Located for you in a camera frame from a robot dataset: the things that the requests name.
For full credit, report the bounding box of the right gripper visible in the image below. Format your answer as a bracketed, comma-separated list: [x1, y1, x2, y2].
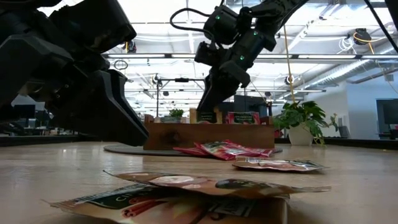
[197, 29, 277, 113]

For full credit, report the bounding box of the green plant white pot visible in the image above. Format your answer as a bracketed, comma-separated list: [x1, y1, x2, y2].
[272, 100, 339, 146]

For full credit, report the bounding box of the black gantry stand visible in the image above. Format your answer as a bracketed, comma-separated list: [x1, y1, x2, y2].
[151, 73, 207, 118]

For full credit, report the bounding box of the yellow cable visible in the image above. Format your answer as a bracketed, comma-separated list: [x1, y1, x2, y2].
[282, 24, 297, 104]

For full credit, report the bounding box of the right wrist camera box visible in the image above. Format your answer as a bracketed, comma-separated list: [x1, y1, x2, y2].
[194, 41, 220, 67]

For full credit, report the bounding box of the small distant green plant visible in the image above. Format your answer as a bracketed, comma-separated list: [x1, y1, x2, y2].
[169, 108, 185, 123]

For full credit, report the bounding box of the beige cinnamon tea packet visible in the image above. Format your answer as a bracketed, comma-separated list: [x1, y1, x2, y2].
[46, 182, 290, 224]

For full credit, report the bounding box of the grey round placemat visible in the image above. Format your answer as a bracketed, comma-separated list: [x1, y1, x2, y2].
[103, 143, 283, 157]

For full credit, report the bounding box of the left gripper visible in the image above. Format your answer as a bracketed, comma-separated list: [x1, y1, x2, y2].
[0, 34, 134, 146]

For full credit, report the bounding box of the ceiling cable reel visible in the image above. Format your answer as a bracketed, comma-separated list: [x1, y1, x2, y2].
[353, 27, 373, 46]
[124, 40, 137, 54]

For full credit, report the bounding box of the wooden tea box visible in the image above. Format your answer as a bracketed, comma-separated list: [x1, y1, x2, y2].
[143, 114, 275, 151]

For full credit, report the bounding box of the black hanging cable loop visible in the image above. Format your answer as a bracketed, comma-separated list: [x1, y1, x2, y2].
[113, 58, 129, 75]

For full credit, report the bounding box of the beige vanilla tea packet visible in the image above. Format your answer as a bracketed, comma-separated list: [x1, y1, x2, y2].
[103, 169, 331, 200]
[232, 157, 327, 172]

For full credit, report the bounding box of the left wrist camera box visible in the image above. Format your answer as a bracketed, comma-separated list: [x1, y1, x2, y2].
[49, 0, 137, 54]

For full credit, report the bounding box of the black right camera cable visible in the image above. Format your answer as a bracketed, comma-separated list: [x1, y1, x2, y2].
[169, 7, 218, 43]

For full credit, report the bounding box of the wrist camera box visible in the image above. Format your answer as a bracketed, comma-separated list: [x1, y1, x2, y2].
[49, 0, 137, 54]
[194, 41, 220, 67]

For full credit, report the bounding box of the large black monitor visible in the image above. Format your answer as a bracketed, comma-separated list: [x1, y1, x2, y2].
[376, 98, 398, 139]

